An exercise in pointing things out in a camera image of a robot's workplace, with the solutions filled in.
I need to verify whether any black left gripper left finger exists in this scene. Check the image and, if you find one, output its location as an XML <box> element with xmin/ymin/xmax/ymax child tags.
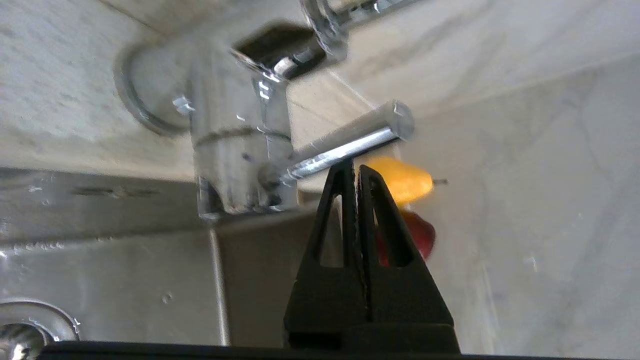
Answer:
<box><xmin>283</xmin><ymin>159</ymin><xmax>372</xmax><ymax>351</ymax></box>

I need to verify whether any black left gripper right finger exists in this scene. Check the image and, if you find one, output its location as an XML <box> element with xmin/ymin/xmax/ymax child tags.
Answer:
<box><xmin>357</xmin><ymin>165</ymin><xmax>461</xmax><ymax>353</ymax></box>

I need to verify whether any chrome faucet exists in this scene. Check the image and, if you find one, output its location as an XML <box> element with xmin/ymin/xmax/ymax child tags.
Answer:
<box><xmin>113</xmin><ymin>0</ymin><xmax>417</xmax><ymax>222</ymax></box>

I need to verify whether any stainless steel sink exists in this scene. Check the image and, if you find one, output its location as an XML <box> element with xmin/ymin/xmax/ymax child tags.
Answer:
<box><xmin>0</xmin><ymin>166</ymin><xmax>326</xmax><ymax>349</ymax></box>

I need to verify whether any dark red apple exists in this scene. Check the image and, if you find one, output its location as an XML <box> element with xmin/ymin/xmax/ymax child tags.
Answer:
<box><xmin>376</xmin><ymin>208</ymin><xmax>437</xmax><ymax>267</ymax></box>

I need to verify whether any yellow pear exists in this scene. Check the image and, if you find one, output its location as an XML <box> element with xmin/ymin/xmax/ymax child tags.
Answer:
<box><xmin>367</xmin><ymin>155</ymin><xmax>449</xmax><ymax>205</ymax></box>

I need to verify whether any round metal drain strainer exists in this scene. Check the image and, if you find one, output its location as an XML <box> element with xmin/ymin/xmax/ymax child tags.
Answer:
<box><xmin>0</xmin><ymin>298</ymin><xmax>81</xmax><ymax>360</ymax></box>

